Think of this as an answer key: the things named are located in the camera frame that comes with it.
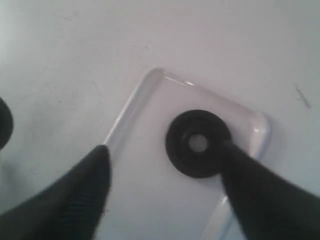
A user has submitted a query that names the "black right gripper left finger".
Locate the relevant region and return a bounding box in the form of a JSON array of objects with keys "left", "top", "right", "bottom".
[{"left": 0, "top": 145, "right": 112, "bottom": 240}]

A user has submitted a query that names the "white rectangular plastic tray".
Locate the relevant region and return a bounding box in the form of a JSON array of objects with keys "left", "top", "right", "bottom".
[{"left": 101, "top": 68, "right": 270, "bottom": 240}]

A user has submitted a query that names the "black weight plate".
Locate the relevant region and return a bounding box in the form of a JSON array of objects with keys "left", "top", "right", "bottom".
[
  {"left": 165, "top": 109, "right": 233, "bottom": 179},
  {"left": 0, "top": 98, "right": 14, "bottom": 150}
]

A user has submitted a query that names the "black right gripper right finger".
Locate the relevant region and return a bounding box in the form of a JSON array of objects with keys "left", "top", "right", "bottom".
[{"left": 220, "top": 141, "right": 320, "bottom": 240}]

